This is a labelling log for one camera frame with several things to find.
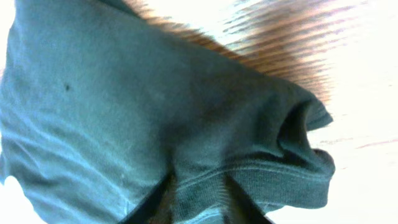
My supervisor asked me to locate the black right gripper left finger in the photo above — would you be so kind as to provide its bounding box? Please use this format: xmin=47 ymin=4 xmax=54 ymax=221
xmin=119 ymin=174 xmax=174 ymax=224

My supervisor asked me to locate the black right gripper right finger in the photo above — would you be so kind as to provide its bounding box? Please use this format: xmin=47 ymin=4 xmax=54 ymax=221
xmin=222 ymin=177 xmax=273 ymax=224

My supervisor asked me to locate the dark teal t-shirt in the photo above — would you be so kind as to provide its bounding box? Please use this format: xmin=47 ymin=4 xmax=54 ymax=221
xmin=1 ymin=0 xmax=335 ymax=223

